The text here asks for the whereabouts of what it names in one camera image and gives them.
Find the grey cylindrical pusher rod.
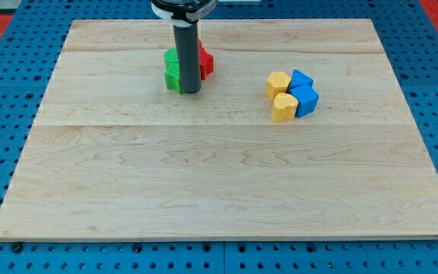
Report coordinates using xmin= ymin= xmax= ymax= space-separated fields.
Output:
xmin=173 ymin=23 xmax=202 ymax=94

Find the black white round mount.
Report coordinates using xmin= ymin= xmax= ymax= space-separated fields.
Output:
xmin=151 ymin=0 xmax=217 ymax=27

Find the yellow hexagon block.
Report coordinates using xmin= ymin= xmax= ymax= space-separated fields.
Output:
xmin=265 ymin=72 xmax=291 ymax=100

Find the yellow heart block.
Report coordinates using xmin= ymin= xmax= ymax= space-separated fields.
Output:
xmin=271 ymin=93 xmax=299 ymax=123

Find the red star block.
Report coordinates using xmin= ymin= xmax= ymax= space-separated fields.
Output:
xmin=198 ymin=40 xmax=214 ymax=81

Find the green star block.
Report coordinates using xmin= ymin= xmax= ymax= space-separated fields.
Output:
xmin=163 ymin=48 xmax=183 ymax=94

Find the blue triangle block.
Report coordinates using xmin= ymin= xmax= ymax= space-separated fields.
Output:
xmin=288 ymin=68 xmax=314 ymax=91

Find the blue cube block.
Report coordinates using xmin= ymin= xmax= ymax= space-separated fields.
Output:
xmin=290 ymin=84 xmax=319 ymax=118

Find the light wooden board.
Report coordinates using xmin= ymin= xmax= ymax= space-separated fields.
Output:
xmin=0 ymin=19 xmax=438 ymax=242

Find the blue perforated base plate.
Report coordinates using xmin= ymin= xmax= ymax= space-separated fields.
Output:
xmin=0 ymin=0 xmax=438 ymax=273

